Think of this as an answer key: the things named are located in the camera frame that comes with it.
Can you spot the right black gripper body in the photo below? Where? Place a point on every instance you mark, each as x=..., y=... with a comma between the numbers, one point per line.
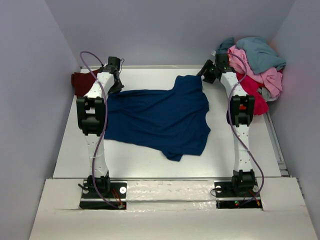
x=210, y=74

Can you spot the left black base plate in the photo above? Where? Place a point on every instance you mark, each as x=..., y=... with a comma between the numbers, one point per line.
x=115, y=199

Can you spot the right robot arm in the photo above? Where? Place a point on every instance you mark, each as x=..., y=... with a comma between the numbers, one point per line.
x=240, y=112

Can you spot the grey blue t shirt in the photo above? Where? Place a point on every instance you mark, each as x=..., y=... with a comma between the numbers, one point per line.
x=260, y=56

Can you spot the navy blue t shirt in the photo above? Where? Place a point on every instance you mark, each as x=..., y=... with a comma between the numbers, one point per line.
x=171, y=121

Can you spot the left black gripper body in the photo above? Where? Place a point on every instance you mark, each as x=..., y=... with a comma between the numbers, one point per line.
x=116, y=87

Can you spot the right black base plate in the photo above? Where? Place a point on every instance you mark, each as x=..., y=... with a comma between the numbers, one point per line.
x=227, y=198

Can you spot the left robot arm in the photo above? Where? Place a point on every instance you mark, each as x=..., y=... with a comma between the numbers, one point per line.
x=91, y=91

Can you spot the magenta t shirt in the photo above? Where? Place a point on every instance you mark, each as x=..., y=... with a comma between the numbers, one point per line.
x=251, y=87

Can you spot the folded dark red shirt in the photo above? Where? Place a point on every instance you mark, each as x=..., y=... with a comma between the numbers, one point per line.
x=82, y=83

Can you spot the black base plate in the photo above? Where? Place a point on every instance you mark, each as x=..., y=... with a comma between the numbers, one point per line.
x=115, y=199
x=227, y=198

